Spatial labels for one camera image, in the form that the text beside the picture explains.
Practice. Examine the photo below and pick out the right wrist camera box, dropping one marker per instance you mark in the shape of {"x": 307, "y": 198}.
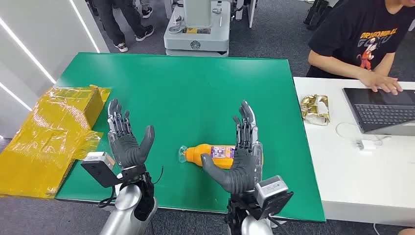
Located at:
{"x": 270, "y": 189}

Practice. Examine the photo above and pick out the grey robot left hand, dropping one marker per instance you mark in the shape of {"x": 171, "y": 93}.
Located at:
{"x": 129, "y": 152}

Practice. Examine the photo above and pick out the person's right forearm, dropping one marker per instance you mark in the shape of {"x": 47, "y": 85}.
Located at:
{"x": 334, "y": 66}

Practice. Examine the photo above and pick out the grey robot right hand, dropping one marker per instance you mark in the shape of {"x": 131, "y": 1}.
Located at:
{"x": 244, "y": 168}

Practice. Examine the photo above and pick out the black chair base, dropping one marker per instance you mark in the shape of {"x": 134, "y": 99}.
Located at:
{"x": 314, "y": 16}

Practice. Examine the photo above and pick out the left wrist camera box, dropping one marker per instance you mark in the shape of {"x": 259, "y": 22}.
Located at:
{"x": 97, "y": 159}

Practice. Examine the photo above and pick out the seated person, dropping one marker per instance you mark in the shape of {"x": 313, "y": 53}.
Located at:
{"x": 350, "y": 32}

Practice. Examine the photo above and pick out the orange bottle with clear cap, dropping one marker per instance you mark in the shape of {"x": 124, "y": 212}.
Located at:
{"x": 201, "y": 155}

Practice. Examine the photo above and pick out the yellow taped cardboard box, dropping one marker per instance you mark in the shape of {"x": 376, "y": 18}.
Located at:
{"x": 48, "y": 129}

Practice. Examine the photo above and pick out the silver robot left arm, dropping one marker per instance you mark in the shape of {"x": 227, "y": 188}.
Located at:
{"x": 126, "y": 202}

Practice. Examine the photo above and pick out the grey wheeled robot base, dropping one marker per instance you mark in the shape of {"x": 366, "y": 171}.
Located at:
{"x": 194, "y": 39}

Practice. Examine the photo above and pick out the person's right hand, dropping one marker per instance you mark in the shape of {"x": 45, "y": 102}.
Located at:
{"x": 381, "y": 82}

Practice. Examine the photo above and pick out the white power adapter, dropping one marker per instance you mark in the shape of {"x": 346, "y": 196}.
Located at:
{"x": 366, "y": 145}

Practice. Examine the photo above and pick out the white furniture leg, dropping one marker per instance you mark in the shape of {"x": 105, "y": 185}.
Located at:
{"x": 251, "y": 13}

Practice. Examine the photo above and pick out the crumpled gold wrapper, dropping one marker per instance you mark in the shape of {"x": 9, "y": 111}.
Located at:
{"x": 313, "y": 108}

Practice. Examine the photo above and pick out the white desk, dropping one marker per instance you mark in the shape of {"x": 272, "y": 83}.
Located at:
{"x": 356, "y": 181}

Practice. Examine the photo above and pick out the dark grey laptop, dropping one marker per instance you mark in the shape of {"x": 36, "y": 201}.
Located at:
{"x": 382, "y": 113}

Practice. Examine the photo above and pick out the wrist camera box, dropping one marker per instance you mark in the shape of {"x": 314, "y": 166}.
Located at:
{"x": 97, "y": 159}
{"x": 270, "y": 189}

